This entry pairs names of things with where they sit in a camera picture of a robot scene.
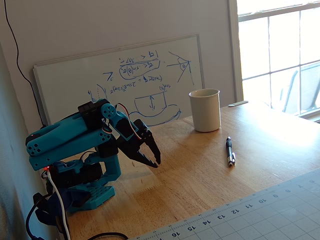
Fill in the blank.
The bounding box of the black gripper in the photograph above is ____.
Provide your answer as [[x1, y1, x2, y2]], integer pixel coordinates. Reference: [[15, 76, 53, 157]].
[[115, 119, 162, 169]]

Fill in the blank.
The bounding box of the black and silver pen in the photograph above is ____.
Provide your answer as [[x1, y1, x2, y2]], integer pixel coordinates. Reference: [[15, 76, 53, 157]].
[[226, 136, 237, 169]]

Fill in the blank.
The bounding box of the teal perforated robot base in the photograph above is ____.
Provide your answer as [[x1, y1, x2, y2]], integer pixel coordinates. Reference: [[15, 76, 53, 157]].
[[41, 159, 116, 211]]

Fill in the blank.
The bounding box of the white ceramic mug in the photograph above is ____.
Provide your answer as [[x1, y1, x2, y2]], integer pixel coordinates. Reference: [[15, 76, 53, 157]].
[[188, 88, 222, 133]]

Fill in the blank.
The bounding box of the dark blue table clamp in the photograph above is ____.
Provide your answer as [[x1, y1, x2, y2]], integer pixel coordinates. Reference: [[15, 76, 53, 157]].
[[34, 187, 91, 227]]

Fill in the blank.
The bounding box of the whiteboard with blue writing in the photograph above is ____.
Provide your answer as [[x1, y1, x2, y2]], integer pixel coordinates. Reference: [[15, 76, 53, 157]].
[[32, 34, 205, 127]]

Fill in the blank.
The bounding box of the grey gridded cutting mat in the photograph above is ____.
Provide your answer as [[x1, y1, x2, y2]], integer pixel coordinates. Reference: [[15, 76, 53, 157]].
[[129, 167, 320, 240]]

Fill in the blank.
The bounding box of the grey outdoor chair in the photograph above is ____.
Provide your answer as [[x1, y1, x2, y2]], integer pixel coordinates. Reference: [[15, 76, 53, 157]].
[[281, 61, 320, 116]]

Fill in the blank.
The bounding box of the white framed window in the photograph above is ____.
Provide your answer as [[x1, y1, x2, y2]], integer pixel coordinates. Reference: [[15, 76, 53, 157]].
[[227, 0, 320, 124]]

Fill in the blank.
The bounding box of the red white servo wire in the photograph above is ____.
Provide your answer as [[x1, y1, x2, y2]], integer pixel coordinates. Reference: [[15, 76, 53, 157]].
[[101, 102, 147, 141]]

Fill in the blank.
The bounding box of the white usb cable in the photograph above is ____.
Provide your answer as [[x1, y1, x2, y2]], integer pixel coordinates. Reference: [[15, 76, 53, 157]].
[[46, 171, 72, 240]]

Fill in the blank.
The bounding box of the thin black wall cable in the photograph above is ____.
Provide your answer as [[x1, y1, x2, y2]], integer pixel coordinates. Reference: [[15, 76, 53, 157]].
[[3, 0, 48, 128]]

